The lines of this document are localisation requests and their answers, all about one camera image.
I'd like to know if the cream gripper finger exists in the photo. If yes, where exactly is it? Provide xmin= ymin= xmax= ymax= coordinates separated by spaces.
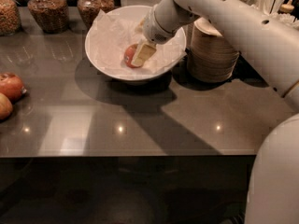
xmin=131 ymin=40 xmax=156 ymax=67
xmin=135 ymin=19 xmax=145 ymax=34

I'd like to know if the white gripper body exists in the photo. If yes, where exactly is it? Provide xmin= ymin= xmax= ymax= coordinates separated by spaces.
xmin=143 ymin=5 xmax=176 ymax=45

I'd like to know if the red apple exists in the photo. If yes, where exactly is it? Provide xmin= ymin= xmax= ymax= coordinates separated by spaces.
xmin=123 ymin=44 xmax=137 ymax=68
xmin=0 ymin=73 xmax=27 ymax=103
xmin=0 ymin=93 xmax=13 ymax=120

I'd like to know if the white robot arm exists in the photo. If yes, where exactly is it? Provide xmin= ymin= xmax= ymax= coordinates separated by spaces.
xmin=142 ymin=0 xmax=299 ymax=224

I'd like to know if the large white bowl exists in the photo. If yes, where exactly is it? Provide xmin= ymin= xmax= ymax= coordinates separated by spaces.
xmin=84 ymin=5 xmax=188 ymax=83

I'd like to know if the white paper bowl liner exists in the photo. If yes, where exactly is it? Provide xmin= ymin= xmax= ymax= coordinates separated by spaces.
xmin=92 ymin=9 xmax=188 ymax=76

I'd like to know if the rear stack of paper bowls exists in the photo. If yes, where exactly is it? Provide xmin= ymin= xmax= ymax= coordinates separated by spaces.
xmin=186 ymin=23 xmax=193 ymax=48

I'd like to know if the right glass cereal jar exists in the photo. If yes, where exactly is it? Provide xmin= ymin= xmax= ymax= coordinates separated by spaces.
xmin=77 ymin=0 xmax=115 ymax=29

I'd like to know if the glass cereal jar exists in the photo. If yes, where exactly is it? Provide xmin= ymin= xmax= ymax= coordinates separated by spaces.
xmin=27 ymin=0 xmax=69 ymax=34
xmin=0 ymin=0 xmax=21 ymax=36
xmin=77 ymin=0 xmax=115 ymax=29

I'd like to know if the middle glass cereal jar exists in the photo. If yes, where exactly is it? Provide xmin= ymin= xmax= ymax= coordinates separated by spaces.
xmin=27 ymin=0 xmax=69 ymax=34

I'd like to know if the left glass cereal jar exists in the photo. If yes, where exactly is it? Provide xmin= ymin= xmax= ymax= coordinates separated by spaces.
xmin=0 ymin=0 xmax=21 ymax=36

